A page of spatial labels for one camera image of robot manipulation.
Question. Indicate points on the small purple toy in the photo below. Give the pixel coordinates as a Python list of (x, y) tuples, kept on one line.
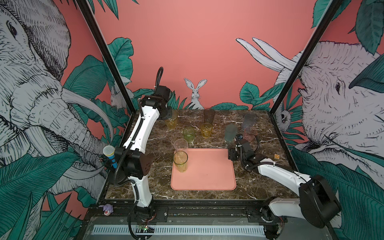
[(108, 209)]

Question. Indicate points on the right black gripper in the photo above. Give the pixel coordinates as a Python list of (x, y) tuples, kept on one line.
[(231, 153)]

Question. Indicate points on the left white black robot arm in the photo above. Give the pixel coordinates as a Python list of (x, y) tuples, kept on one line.
[(133, 165)]

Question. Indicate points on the clear glass tumbler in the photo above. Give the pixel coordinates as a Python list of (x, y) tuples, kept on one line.
[(181, 145)]

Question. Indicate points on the right black frame post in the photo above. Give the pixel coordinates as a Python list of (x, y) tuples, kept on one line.
[(325, 20)]

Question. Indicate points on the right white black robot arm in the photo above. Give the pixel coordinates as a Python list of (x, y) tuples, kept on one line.
[(316, 202)]

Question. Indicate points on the light green tall glass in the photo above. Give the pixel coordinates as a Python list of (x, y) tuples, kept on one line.
[(180, 160)]

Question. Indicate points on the yellow short glass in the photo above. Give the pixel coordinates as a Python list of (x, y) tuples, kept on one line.
[(206, 130)]

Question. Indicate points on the pink glass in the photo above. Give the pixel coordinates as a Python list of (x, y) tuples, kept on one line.
[(248, 135)]

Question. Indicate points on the left black frame post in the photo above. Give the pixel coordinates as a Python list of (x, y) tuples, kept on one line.
[(100, 40)]

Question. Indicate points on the white ventilation grille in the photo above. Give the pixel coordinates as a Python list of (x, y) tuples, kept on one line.
[(167, 230)]

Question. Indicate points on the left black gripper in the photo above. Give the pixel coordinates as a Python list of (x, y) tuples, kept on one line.
[(169, 113)]

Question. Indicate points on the dark brown glass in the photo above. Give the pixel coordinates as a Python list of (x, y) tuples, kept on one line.
[(209, 115)]

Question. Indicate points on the black frame post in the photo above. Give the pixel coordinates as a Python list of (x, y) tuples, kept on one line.
[(325, 20), (100, 40)]

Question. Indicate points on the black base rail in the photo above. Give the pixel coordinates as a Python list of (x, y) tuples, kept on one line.
[(160, 211)]

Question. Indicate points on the pink square tray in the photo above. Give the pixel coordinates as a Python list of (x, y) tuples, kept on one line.
[(207, 170)]

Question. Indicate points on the teal wine glass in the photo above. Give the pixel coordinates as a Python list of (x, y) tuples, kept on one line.
[(230, 133)]

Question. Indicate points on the grey tall glass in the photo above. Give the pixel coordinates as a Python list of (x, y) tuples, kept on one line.
[(249, 120)]

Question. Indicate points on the amber tall glass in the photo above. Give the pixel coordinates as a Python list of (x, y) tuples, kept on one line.
[(172, 122)]

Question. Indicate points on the blue yellow toy microphone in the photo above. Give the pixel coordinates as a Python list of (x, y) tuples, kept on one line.
[(109, 152)]

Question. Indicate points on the green short glass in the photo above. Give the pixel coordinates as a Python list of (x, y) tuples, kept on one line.
[(189, 134)]

